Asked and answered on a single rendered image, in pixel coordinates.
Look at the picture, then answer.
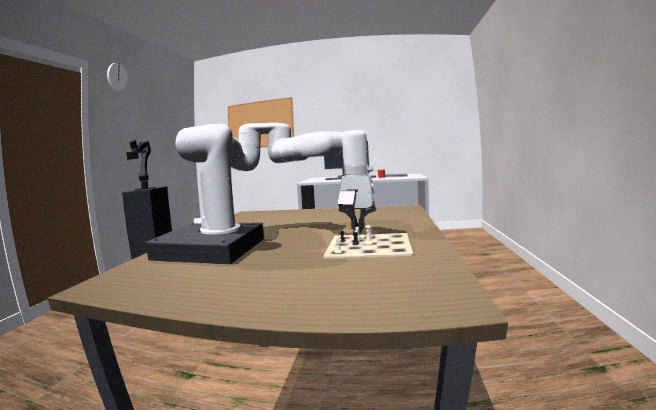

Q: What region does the chessboard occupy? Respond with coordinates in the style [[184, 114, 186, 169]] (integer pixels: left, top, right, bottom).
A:
[[324, 233, 413, 258]]

